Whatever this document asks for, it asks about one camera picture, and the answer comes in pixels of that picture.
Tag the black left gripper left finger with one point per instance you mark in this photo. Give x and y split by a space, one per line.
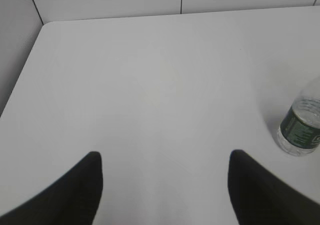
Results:
73 199

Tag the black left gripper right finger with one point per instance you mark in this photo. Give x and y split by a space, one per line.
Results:
260 198

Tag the clear Cestbon water bottle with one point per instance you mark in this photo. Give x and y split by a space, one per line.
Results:
299 132

